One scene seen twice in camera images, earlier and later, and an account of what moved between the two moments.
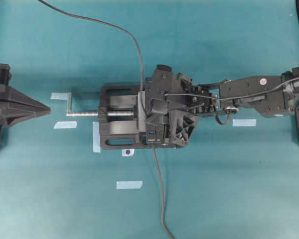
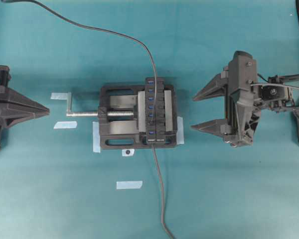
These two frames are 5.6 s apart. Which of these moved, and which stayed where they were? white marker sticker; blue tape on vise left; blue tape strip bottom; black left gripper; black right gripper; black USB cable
Moved: black USB cable; black right gripper
Stayed: blue tape on vise left; white marker sticker; black left gripper; blue tape strip bottom
